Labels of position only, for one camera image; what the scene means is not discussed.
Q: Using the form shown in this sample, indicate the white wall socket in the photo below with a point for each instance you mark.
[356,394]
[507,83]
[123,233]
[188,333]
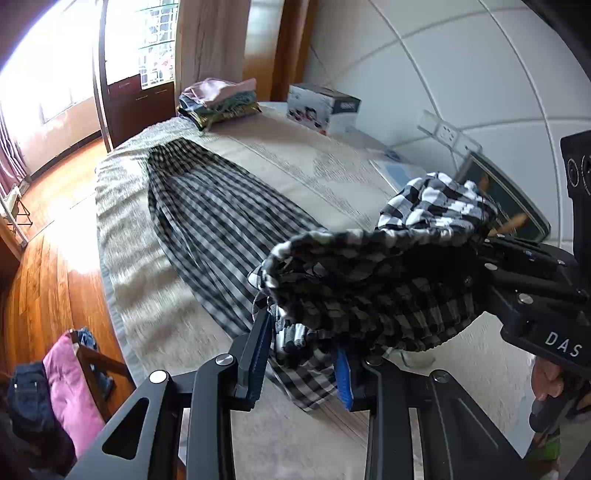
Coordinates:
[448,132]

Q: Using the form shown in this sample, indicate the folded light blue cloth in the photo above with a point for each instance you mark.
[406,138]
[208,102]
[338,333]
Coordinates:
[189,104]

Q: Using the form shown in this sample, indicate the wooden wall frame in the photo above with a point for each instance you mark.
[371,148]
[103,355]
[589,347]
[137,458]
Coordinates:
[293,46]

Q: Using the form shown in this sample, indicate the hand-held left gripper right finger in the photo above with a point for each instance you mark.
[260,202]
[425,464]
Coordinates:
[344,378]

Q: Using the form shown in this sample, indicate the folded teal knit cloth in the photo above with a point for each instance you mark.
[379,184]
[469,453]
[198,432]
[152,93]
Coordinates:
[235,101]

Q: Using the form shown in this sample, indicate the lattice window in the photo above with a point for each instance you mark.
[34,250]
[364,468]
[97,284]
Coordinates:
[157,41]

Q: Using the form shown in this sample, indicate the beige curtain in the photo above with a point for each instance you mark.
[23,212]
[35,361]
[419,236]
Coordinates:
[212,41]

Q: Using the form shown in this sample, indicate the dark blue jeans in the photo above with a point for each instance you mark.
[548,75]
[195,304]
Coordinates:
[30,397]

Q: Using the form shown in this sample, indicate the tea set cardboard box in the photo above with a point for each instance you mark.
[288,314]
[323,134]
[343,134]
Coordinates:
[318,108]

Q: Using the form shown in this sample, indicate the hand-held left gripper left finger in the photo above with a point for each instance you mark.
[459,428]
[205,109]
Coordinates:
[261,350]

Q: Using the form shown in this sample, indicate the dark wooden cabinet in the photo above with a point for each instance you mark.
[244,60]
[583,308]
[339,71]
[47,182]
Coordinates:
[138,110]

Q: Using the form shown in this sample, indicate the metal pole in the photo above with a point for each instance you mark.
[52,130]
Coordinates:
[102,78]

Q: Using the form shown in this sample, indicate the folded pink cloth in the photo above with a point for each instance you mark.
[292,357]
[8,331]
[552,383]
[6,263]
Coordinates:
[212,87]

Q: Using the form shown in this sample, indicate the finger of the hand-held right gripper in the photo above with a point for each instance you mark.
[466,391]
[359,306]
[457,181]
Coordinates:
[517,295]
[526,253]

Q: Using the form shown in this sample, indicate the black white checkered garment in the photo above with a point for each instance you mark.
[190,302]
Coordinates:
[207,217]

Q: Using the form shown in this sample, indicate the white paper booklet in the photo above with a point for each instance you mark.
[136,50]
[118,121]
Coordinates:
[397,173]

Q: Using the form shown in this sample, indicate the wooden chair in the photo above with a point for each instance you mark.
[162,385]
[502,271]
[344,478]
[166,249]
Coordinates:
[104,364]

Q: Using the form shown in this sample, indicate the beige lace tablecloth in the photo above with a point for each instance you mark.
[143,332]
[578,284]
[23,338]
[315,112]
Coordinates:
[295,184]

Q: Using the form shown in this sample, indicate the person's right hand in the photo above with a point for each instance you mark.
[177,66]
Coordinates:
[547,381]

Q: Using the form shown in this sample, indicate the pink striped curtain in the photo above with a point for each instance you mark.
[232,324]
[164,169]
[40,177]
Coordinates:
[11,157]

